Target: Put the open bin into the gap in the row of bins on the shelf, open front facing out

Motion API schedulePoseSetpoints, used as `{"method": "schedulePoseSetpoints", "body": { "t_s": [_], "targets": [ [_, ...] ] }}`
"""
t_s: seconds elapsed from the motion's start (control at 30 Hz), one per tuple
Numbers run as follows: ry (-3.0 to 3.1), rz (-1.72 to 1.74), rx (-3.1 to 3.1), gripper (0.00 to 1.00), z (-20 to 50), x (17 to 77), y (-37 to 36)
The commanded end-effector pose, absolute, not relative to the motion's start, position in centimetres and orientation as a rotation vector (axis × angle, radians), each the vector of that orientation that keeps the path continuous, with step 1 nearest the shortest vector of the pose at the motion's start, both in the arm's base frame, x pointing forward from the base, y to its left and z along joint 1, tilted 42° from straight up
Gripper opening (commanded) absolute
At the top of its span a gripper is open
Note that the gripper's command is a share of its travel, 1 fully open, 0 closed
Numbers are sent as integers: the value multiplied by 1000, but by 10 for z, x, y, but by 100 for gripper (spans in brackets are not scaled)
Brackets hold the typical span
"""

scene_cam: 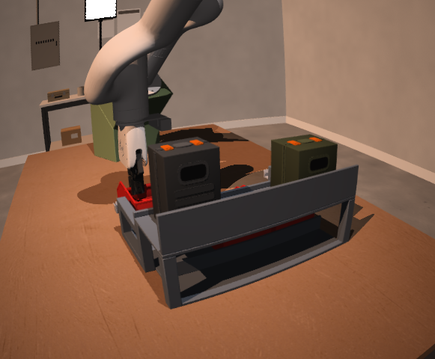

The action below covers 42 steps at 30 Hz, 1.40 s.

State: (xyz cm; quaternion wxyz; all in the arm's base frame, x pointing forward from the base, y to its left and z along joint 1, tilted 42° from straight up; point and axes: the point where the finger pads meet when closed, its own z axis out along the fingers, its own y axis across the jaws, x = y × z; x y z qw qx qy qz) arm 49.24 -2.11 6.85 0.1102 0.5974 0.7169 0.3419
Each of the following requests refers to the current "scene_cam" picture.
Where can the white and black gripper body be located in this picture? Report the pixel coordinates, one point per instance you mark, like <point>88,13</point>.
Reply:
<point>131,136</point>

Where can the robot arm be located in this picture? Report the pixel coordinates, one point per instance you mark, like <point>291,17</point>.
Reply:
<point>152,37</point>

